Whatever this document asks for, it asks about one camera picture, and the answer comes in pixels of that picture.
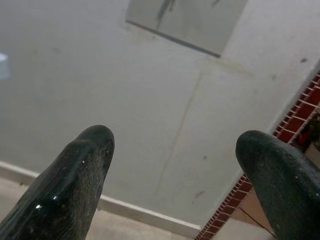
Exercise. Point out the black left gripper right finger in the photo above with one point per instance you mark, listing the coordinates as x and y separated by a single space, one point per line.
285 185

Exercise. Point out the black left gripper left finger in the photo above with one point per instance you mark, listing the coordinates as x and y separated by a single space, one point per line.
65 190

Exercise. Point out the red brick tile strip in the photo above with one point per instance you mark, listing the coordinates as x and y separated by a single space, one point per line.
295 124

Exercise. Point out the small white wall fixture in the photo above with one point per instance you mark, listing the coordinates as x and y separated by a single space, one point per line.
3 66

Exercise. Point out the grey wall panel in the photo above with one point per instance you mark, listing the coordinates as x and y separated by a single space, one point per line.
195 22

